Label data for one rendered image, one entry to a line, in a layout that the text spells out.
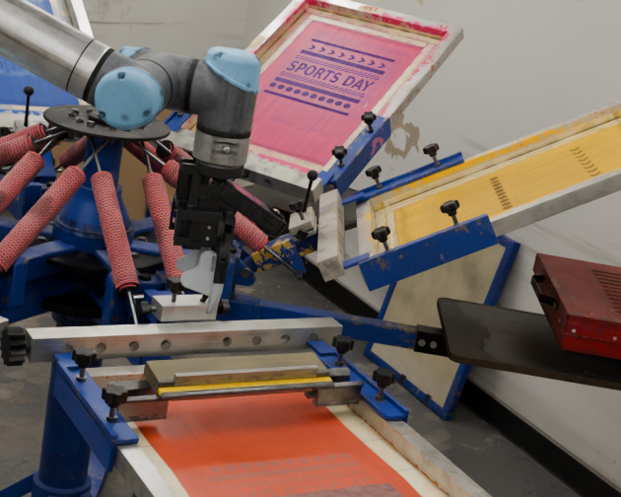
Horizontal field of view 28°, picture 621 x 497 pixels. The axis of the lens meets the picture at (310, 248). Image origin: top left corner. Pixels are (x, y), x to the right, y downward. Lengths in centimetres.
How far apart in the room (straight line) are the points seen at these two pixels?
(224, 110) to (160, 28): 494
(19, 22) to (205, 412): 103
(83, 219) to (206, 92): 135
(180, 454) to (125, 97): 86
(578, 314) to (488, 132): 214
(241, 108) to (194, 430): 82
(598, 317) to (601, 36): 179
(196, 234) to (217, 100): 19
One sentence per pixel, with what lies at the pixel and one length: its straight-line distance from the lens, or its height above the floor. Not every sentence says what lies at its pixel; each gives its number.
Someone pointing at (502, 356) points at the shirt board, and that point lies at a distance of 295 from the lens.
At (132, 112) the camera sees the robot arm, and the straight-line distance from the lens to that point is 152.
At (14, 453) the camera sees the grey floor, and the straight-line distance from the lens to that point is 416.
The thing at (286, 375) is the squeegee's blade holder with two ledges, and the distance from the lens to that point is 234.
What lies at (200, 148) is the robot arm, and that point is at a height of 158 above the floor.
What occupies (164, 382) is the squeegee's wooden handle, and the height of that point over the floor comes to 105.
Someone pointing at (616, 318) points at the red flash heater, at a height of 110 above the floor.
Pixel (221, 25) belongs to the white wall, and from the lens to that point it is 671.
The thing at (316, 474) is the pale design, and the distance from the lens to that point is 222.
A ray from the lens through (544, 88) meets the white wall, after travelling 469.
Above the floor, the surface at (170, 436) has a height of 96.
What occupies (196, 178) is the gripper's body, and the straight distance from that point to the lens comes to 169.
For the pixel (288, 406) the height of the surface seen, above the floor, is 96.
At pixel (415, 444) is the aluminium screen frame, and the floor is 99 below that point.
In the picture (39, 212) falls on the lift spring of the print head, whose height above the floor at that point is 115.
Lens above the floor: 198
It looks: 17 degrees down
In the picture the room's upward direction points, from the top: 10 degrees clockwise
